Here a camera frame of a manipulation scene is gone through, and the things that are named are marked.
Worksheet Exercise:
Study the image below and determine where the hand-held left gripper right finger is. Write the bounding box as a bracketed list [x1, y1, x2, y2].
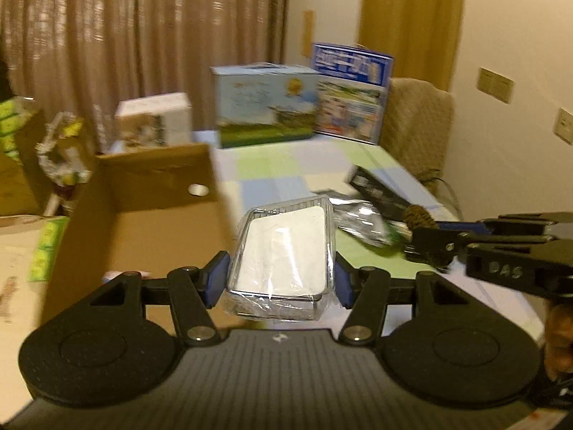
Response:
[333, 253, 476, 347]

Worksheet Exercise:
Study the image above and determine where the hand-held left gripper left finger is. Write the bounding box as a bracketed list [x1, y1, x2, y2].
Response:
[90, 251, 232, 347]

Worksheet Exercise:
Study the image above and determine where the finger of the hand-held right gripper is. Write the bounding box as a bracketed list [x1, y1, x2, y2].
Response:
[411, 226, 476, 257]
[435, 219, 499, 235]

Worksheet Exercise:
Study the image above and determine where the brown pine cone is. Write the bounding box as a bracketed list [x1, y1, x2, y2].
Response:
[403, 205, 454, 270]

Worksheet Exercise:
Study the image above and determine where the clear plastic box white content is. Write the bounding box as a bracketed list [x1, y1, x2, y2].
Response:
[223, 195, 337, 322]

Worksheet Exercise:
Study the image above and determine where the brown cardboard box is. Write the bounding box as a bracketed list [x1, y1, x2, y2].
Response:
[38, 142, 238, 339]

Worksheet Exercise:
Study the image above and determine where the person's right hand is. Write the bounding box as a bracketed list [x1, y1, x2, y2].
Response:
[543, 301, 573, 381]

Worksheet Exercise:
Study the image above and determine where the silver foil packet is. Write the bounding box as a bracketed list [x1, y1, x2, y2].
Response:
[313, 190, 406, 248]

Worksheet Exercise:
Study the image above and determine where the black product box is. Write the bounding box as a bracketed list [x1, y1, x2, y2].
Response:
[346, 165, 415, 220]

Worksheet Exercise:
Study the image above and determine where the chair with beige cover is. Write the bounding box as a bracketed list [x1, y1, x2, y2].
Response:
[380, 77, 456, 198]

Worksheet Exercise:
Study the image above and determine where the checkered tablecloth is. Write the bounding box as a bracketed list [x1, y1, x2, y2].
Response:
[192, 129, 548, 339]

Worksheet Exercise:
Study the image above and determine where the white product box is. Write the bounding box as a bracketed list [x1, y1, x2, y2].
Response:
[114, 92, 193, 149]

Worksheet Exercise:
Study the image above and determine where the dark blue milk carton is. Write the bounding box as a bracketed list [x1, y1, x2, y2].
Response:
[310, 42, 395, 146]

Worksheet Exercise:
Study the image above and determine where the green tissue pack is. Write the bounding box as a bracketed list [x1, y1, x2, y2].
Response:
[29, 216, 71, 284]

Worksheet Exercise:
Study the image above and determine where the light blue milk carton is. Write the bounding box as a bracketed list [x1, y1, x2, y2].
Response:
[210, 62, 321, 149]

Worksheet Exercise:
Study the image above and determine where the clear bag of clutter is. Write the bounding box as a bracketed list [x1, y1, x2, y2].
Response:
[35, 111, 96, 216]

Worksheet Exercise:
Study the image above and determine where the printed beige bed sheet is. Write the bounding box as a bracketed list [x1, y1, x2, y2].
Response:
[0, 214, 59, 325]

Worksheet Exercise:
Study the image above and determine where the yellow curtain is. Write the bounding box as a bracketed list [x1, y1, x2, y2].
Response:
[358, 0, 467, 92]

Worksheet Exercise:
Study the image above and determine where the cardboard box of green packets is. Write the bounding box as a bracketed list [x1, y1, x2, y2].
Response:
[0, 95, 52, 216]

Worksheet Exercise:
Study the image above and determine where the brown patterned curtain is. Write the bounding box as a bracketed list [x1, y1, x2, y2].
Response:
[0, 0, 290, 155]

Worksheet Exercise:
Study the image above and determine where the beige wall switch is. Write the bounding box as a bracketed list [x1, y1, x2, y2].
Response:
[553, 107, 573, 146]
[476, 67, 515, 105]

